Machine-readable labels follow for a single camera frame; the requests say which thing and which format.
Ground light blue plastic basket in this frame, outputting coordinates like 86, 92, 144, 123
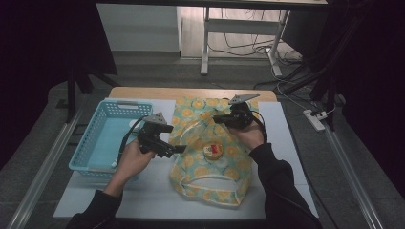
68, 98, 155, 179

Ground black curtain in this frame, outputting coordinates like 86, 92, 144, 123
328, 0, 405, 199
0, 0, 119, 170

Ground white power strip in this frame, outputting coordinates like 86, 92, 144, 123
303, 109, 327, 133

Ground aluminium rail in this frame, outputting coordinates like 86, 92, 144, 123
322, 126, 385, 229
6, 108, 84, 229

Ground small white object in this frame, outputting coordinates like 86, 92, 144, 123
128, 118, 143, 131

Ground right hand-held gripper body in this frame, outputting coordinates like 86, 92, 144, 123
228, 93, 261, 130

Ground orange slice print bag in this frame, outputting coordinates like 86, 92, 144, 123
168, 95, 260, 207

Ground white desk frame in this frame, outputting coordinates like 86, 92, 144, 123
200, 6, 291, 77

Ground white table cover sheet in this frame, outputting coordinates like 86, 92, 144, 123
52, 97, 319, 220

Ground hand-held gripper black cable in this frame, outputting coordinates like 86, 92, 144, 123
249, 109, 268, 144
117, 115, 146, 166

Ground round jar with red label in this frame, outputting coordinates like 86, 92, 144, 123
203, 142, 224, 161

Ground person's right hand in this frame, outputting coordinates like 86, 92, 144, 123
227, 122, 266, 151

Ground left hand-held gripper black cable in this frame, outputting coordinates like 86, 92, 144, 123
117, 115, 146, 166

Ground right hand-held gripper black cable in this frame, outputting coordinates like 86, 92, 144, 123
249, 109, 268, 144

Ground black floor cables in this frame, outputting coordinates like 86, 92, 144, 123
207, 9, 304, 66

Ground black metal stand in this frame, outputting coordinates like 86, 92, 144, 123
282, 12, 371, 132
65, 61, 122, 124

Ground person's left hand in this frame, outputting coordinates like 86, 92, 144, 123
109, 139, 157, 189

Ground white floor cable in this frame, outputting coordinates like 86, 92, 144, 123
269, 61, 321, 113

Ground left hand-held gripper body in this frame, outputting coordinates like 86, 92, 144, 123
137, 112, 175, 156

